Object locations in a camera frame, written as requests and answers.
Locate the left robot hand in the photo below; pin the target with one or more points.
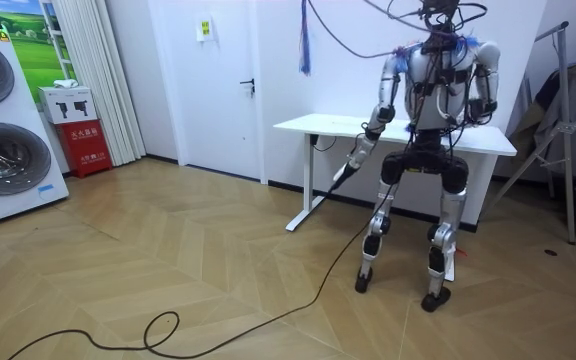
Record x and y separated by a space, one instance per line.
344 174

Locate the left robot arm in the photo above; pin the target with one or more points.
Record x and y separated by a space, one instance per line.
385 90

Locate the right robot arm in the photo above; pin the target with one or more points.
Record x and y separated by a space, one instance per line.
488 75

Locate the white desk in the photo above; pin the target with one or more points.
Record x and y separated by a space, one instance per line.
340 125

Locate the robot legs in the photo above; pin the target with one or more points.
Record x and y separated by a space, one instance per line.
448 210

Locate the robot body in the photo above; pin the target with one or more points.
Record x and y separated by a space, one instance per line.
435 100

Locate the white door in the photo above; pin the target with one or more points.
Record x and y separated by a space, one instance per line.
213 110

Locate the yellow paper label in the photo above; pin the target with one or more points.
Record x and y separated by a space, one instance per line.
205 29

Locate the grey metal clothes rack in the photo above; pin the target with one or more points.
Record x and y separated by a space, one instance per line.
565 125

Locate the red fire equipment cabinet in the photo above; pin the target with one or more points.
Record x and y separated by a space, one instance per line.
84 147

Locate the white cardboard box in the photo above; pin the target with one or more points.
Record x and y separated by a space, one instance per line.
68 105

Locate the small white object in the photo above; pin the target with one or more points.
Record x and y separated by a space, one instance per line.
65 83

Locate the white washing machine tower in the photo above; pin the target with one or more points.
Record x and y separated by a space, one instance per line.
13 150

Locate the green landscape wall poster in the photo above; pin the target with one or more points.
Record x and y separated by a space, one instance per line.
35 60

